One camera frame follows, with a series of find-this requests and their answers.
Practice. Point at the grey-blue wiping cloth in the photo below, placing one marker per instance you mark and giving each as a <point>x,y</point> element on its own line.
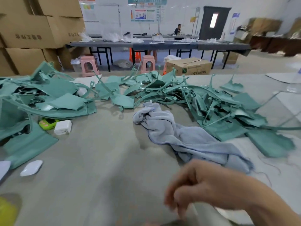
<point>188,138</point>

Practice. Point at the white oval plastic piece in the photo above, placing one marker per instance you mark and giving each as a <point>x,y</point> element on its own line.
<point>31,168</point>

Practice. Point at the colourful wall poster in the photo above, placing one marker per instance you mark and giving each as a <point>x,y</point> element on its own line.
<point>143,14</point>

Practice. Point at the long grey work table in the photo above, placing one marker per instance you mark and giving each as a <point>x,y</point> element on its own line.
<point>160,45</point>

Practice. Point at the white power adapter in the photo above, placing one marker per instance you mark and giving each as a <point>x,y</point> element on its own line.
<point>63,127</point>

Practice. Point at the green and yellow gadget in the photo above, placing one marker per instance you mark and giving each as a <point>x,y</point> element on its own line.
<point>47,123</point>

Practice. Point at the heap of clear plastic bags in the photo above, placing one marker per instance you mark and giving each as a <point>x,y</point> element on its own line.
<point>113,37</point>

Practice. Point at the pink plastic stool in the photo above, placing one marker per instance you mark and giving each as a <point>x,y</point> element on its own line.
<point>148,62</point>
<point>88,63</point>

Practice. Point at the stack of brown cardboard boxes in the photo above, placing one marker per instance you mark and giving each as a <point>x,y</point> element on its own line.
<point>33,30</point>

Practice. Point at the pile of green plastic parts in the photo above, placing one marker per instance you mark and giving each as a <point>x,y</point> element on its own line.
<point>66,101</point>

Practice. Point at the yellow object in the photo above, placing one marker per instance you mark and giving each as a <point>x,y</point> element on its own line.
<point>7,211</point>

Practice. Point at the brown cardboard box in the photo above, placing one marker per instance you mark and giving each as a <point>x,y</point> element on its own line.
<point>188,67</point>

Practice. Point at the person's right hand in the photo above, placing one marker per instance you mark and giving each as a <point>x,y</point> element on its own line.
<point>211,183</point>

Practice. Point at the dark door with window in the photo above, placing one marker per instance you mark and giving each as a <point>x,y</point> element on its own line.
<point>214,25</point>

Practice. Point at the orange object under table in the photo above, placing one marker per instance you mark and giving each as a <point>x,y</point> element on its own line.
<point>135,55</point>

